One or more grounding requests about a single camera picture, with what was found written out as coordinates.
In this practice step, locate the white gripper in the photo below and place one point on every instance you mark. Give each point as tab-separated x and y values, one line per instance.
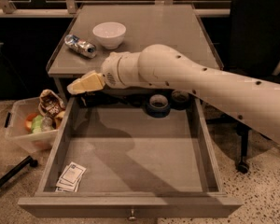
110	69

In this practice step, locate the redbull can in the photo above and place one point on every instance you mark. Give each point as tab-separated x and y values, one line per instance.
80	46

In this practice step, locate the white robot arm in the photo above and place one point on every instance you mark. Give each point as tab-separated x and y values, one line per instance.
254	102

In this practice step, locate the grey cabinet with drawer unit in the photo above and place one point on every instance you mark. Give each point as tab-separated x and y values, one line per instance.
177	26

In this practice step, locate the open grey top drawer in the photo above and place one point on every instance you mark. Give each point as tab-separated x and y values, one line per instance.
158	167

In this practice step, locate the metal drawer knob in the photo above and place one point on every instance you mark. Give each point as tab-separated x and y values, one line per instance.
132	216

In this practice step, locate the white bowl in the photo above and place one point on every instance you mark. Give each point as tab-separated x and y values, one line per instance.
109	34

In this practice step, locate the crumpled snack bag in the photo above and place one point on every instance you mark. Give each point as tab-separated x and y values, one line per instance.
50	104

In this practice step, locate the blue tape roll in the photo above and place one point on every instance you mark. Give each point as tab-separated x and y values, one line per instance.
157	106

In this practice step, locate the green and orange items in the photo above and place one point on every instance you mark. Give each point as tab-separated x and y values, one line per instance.
36	123

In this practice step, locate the clear plastic bin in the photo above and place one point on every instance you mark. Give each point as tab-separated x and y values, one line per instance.
19	134

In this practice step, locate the black tape roll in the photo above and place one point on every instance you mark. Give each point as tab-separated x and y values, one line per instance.
179	100

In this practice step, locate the stack of white cards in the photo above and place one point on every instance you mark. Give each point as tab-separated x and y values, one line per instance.
70	178

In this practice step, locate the black chair leg with caster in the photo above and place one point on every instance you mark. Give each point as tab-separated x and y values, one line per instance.
27	161

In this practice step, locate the black office chair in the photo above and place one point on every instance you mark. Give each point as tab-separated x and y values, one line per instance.
248	40

